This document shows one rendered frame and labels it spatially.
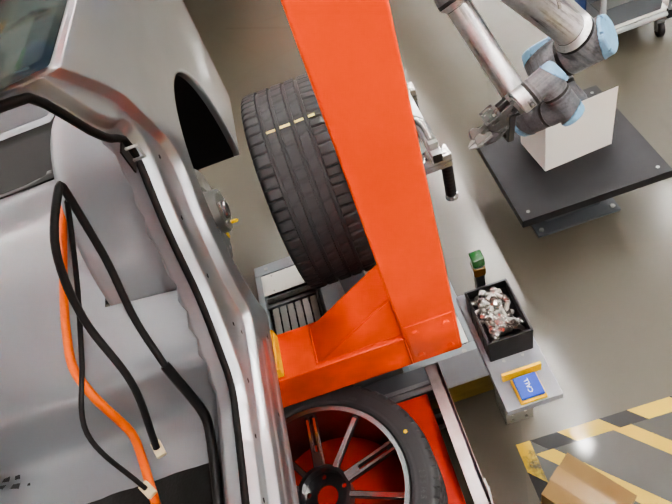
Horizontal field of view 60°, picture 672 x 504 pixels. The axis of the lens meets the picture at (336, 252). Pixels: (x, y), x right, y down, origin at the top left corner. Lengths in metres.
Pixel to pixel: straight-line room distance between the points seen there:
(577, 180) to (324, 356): 1.32
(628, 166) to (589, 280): 0.47
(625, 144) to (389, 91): 1.72
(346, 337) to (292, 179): 0.46
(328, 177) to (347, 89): 0.58
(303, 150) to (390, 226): 0.42
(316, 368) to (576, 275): 1.29
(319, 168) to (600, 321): 1.36
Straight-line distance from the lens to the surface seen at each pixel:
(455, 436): 1.87
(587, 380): 2.37
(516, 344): 1.85
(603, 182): 2.53
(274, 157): 1.62
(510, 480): 2.23
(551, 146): 2.49
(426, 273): 1.48
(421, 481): 1.72
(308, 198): 1.60
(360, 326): 1.61
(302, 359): 1.75
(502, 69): 2.15
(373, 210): 1.26
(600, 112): 2.52
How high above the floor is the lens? 2.14
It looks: 49 degrees down
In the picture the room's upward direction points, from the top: 24 degrees counter-clockwise
